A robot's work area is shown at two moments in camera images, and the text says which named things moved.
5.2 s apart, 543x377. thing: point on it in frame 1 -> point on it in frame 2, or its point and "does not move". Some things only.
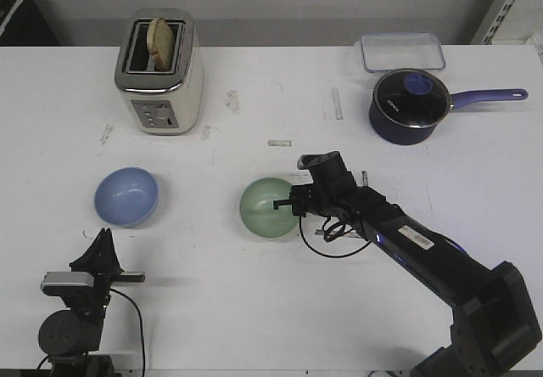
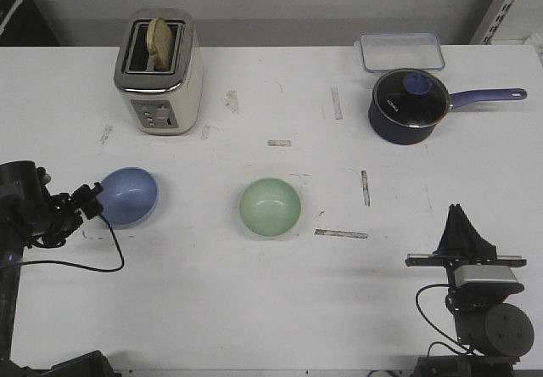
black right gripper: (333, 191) -> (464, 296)
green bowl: (257, 211) does not move
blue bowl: (126, 196) does not move
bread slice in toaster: (161, 44) does not move
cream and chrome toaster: (159, 65) does not move
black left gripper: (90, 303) -> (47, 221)
